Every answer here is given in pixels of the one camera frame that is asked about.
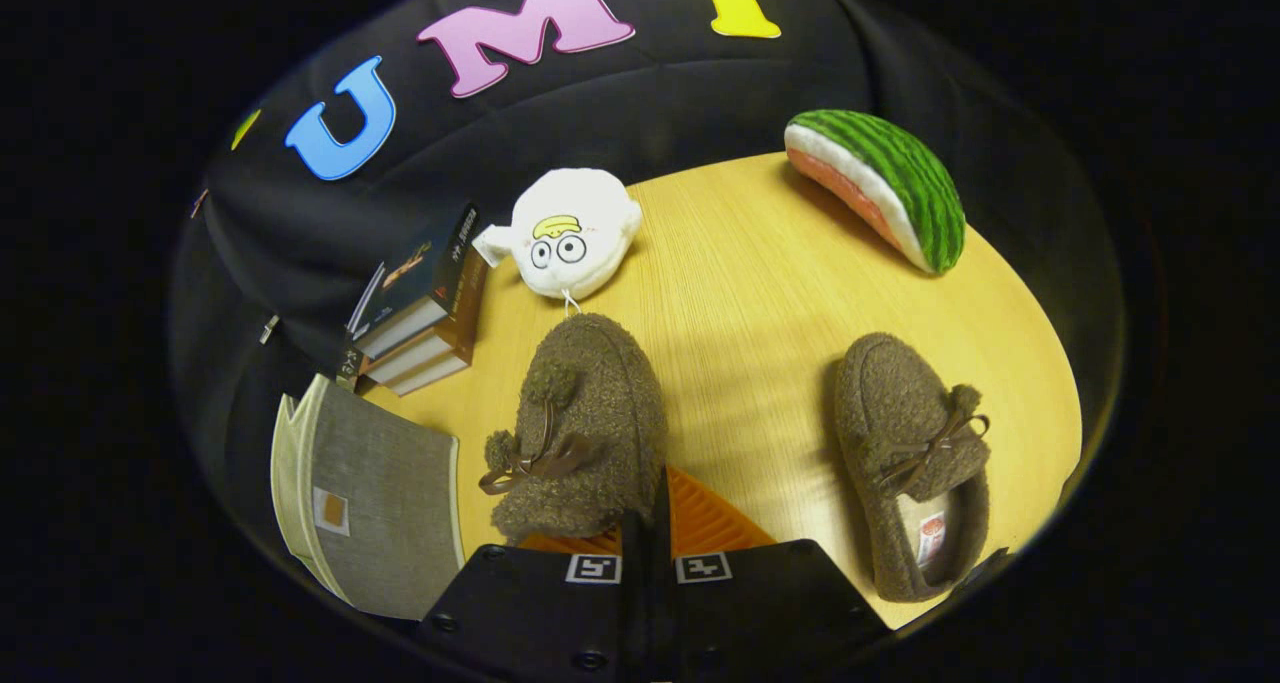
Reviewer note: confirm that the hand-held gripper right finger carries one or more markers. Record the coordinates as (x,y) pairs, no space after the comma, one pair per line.
(662,563)

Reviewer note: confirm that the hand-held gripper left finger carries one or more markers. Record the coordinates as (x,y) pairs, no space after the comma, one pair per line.
(633,563)

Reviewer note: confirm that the brown fuzzy shoe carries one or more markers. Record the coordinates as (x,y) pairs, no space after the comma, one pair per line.
(890,413)
(590,423)

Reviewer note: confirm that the grey fabric storage box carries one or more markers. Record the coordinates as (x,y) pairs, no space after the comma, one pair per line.
(385,503)

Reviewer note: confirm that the brown hardcover book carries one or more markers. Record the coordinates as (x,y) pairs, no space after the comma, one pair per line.
(470,308)
(435,371)

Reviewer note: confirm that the white plush face toy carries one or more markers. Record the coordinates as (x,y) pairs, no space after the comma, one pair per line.
(575,238)

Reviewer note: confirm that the dark cover book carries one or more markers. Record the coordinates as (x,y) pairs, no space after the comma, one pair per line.
(425,273)

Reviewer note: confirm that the silver clip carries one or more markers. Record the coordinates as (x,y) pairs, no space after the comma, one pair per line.
(268,328)

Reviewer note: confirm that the watermelon slice plush toy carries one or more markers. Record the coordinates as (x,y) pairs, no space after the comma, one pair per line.
(900,173)

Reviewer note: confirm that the copper clip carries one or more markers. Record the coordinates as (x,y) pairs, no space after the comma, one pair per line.
(198,203)

